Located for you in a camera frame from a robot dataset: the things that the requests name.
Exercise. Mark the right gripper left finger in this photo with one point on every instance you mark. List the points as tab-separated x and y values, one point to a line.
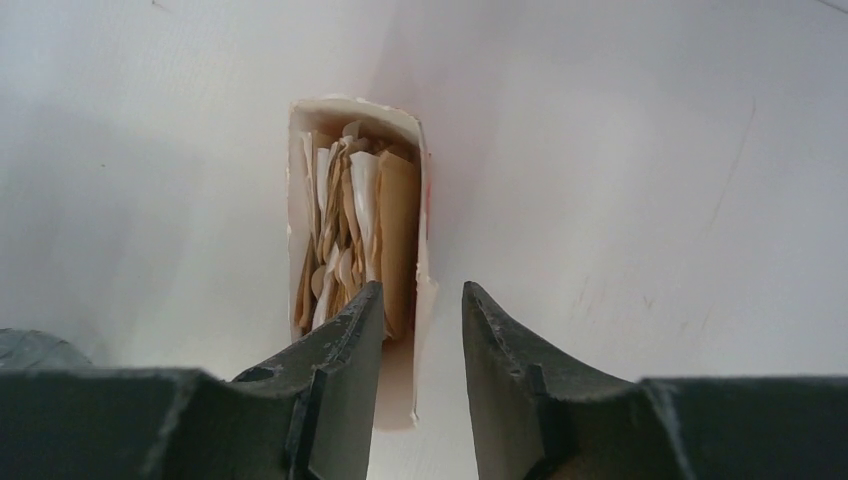
304	413

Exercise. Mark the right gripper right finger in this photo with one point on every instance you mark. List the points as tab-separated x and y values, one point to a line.
539	413

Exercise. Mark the orange coffee filter box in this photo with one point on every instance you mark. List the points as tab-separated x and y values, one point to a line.
358	211

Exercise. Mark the grey ribbed dripper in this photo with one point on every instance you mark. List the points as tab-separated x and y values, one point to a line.
32	349

